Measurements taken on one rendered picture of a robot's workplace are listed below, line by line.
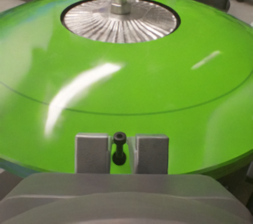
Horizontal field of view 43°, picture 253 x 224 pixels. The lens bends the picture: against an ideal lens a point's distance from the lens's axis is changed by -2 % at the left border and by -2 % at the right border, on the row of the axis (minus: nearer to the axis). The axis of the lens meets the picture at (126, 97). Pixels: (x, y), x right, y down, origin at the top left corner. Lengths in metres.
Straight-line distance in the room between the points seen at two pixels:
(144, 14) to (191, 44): 0.06
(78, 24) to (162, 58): 0.08
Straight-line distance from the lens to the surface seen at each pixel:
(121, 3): 0.29
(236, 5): 0.90
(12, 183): 0.37
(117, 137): 0.18
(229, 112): 0.22
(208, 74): 0.23
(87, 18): 0.29
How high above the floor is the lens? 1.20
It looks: 36 degrees down
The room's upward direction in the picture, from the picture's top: 2 degrees clockwise
